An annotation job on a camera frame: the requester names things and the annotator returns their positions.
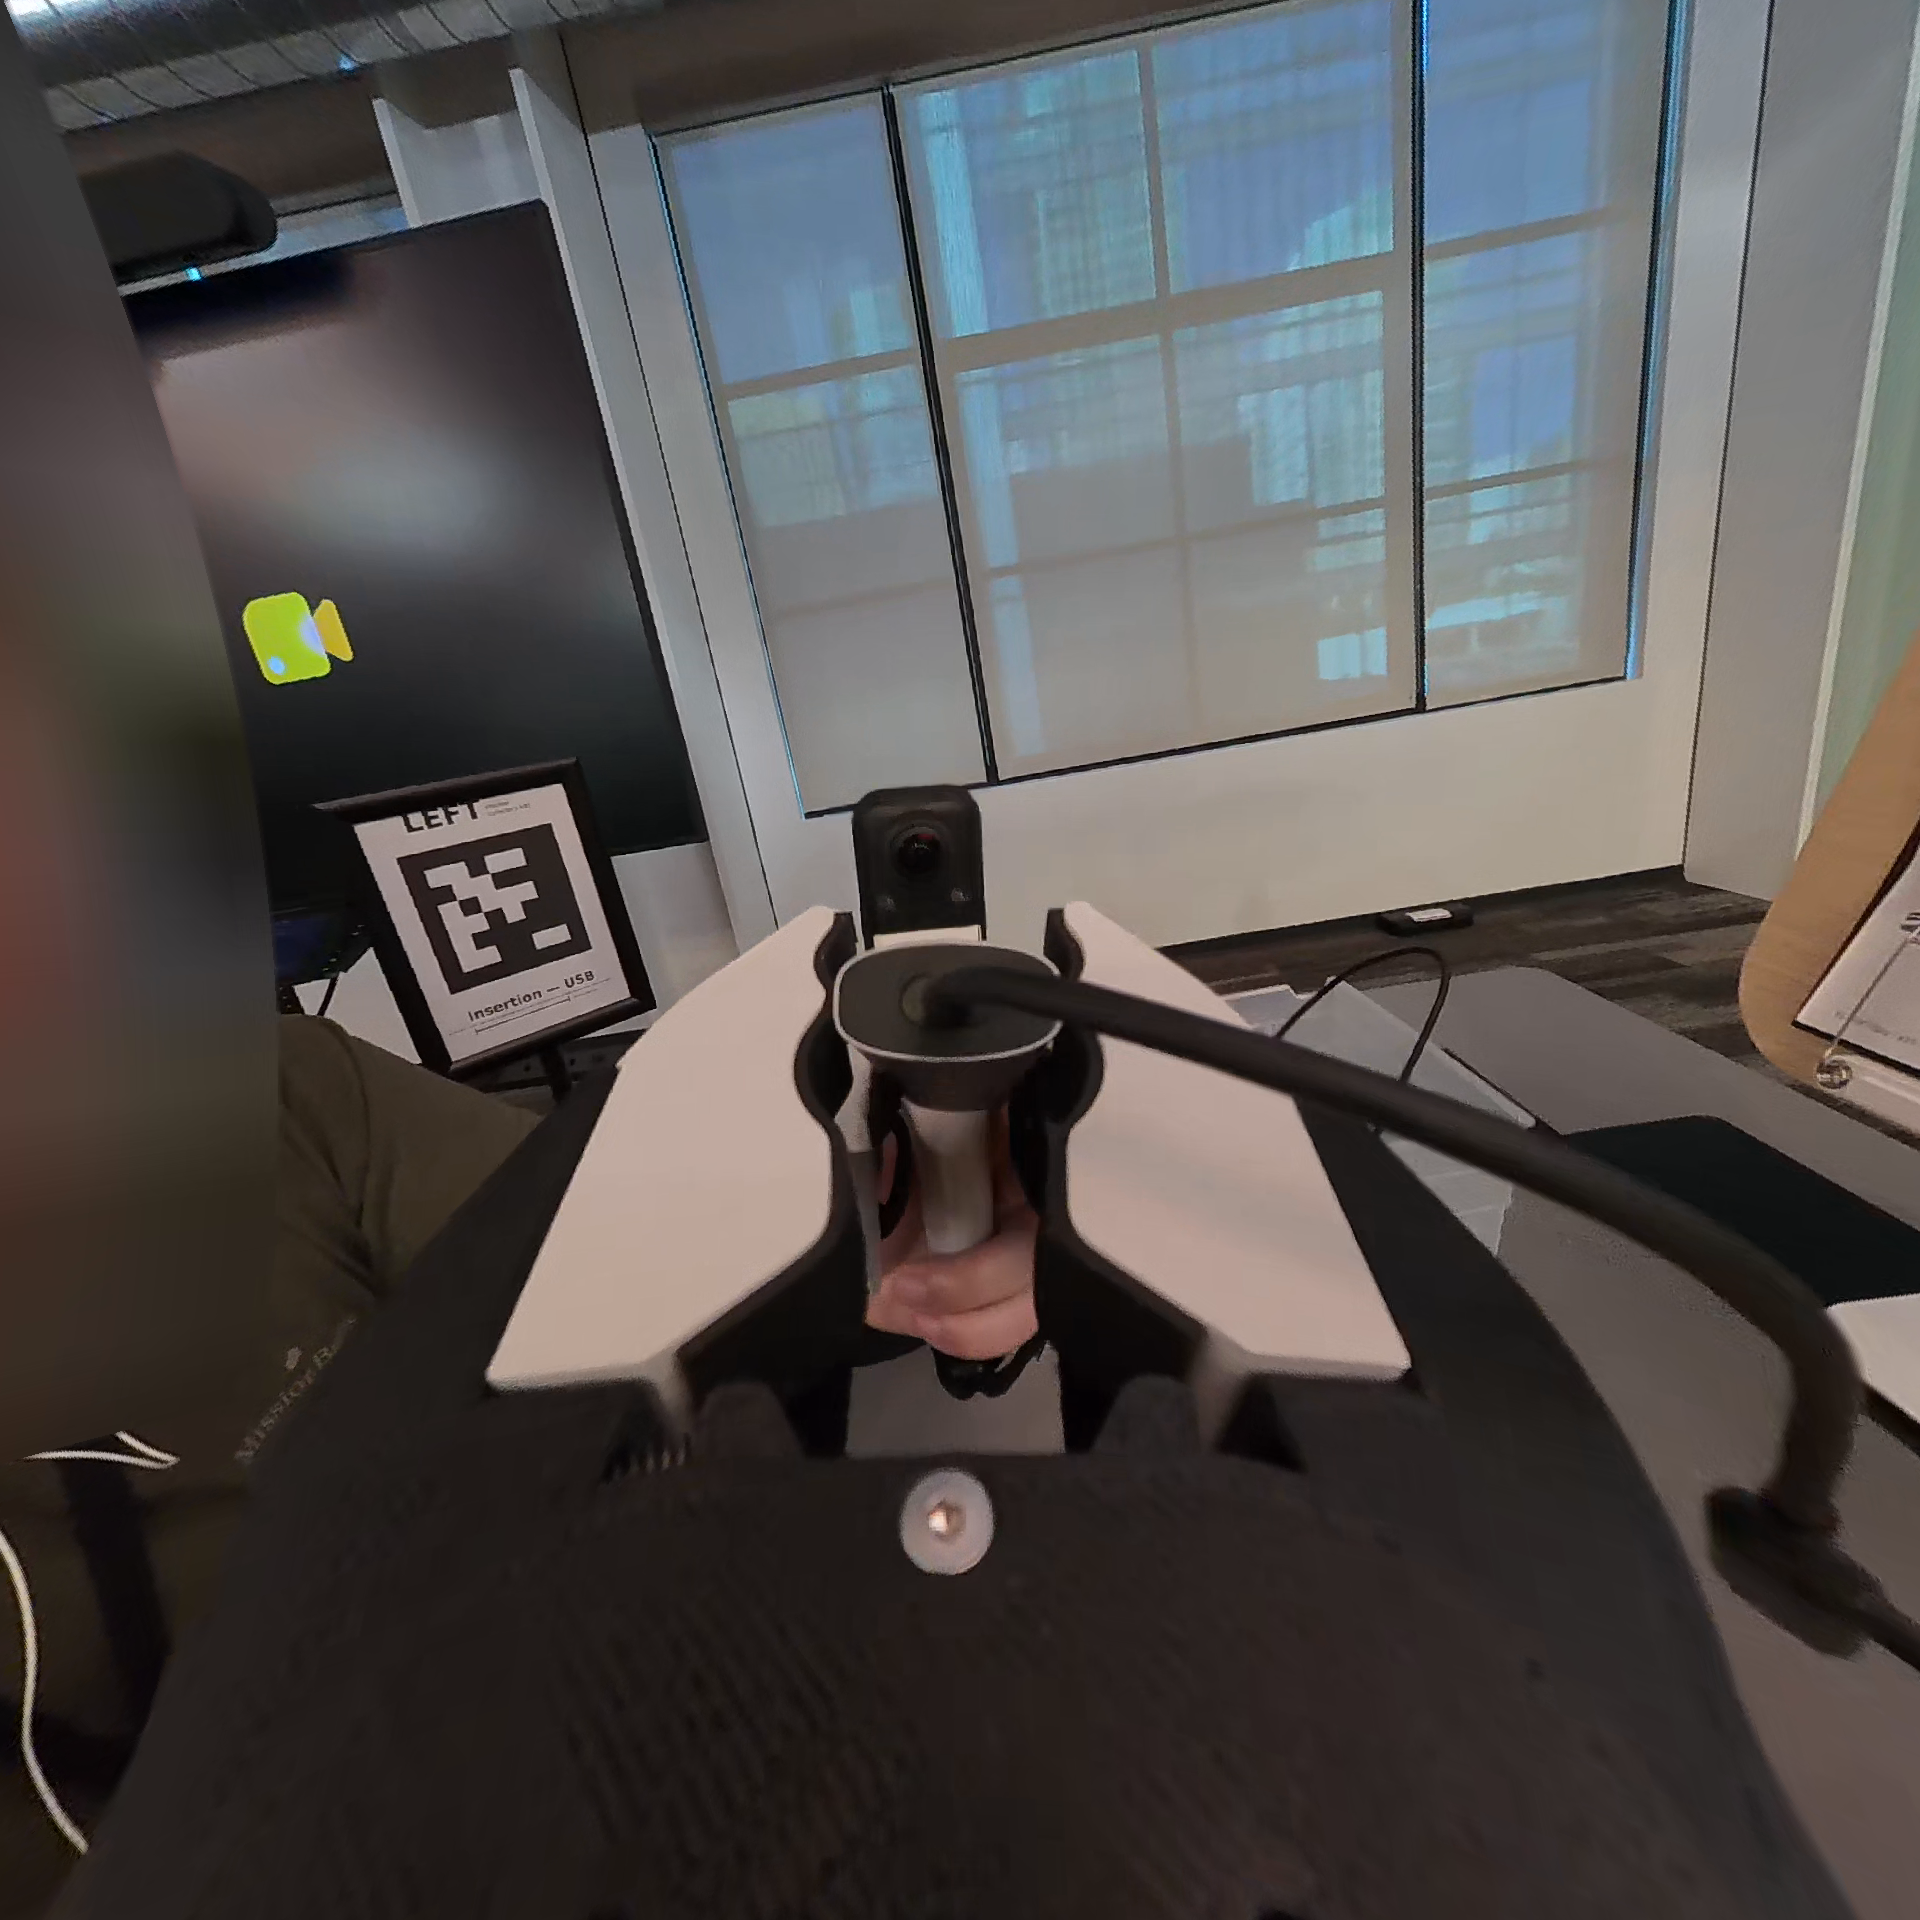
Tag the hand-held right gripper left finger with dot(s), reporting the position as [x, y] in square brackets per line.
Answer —
[674, 1200]

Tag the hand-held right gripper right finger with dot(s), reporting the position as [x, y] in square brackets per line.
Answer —
[1231, 1200]

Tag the person's left hand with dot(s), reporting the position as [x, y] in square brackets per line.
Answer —
[960, 1300]

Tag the black floor outlet box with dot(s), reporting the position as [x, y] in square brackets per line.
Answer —
[1424, 920]

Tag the framed marker sign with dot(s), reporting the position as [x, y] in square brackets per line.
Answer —
[493, 901]

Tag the dark flat slab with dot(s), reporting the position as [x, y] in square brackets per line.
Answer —
[1770, 1185]

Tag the window with white blinds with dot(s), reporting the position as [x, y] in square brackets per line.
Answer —
[1276, 451]

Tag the large black wall screen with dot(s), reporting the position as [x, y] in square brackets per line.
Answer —
[450, 451]

